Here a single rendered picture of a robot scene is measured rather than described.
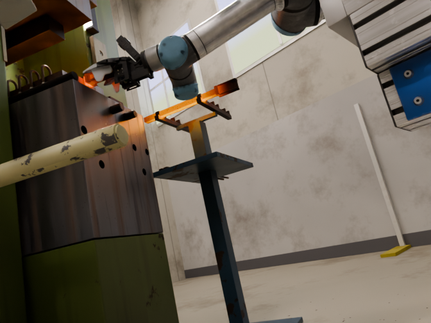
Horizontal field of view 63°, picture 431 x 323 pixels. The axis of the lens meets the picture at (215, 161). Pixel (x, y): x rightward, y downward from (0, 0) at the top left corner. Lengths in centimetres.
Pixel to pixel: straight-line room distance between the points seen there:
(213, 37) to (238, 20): 8
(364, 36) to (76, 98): 75
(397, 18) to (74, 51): 135
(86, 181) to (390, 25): 75
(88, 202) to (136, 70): 44
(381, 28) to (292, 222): 354
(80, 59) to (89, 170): 75
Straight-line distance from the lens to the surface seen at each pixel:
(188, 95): 104
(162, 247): 124
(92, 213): 95
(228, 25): 96
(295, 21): 114
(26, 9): 90
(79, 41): 168
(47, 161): 73
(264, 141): 421
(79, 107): 104
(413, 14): 58
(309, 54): 410
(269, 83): 430
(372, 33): 59
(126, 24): 642
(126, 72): 113
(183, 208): 521
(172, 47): 91
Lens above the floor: 39
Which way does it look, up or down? 13 degrees up
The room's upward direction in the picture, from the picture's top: 13 degrees counter-clockwise
